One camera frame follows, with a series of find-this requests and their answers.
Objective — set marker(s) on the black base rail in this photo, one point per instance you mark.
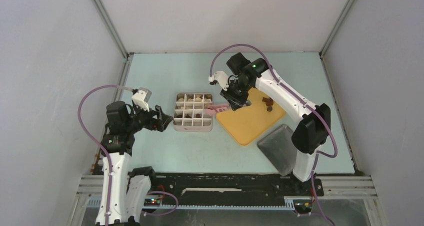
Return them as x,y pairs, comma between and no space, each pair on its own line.
231,190

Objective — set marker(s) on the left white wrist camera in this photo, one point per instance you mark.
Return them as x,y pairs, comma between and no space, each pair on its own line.
141,97

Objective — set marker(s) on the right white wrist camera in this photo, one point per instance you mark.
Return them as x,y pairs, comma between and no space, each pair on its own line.
221,78

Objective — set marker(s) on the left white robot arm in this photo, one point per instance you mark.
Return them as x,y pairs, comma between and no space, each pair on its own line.
125,190

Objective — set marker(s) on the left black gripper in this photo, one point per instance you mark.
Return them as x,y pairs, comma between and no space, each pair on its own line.
163,119

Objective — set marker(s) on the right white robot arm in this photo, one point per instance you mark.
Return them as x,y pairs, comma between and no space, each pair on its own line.
313,121

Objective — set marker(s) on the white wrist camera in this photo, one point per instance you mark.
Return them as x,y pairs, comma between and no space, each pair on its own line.
141,97
221,78

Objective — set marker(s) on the silver metal box lid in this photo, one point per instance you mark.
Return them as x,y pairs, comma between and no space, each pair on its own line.
278,148

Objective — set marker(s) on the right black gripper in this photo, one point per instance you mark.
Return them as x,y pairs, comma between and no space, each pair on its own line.
228,95

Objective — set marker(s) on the white compartment chocolate box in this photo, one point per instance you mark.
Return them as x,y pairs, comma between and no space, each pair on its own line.
199,121

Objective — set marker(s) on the yellow plastic tray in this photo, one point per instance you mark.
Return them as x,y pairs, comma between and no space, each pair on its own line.
246,124

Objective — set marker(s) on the pink handled metal tongs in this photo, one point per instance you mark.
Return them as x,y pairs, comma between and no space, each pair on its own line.
213,109

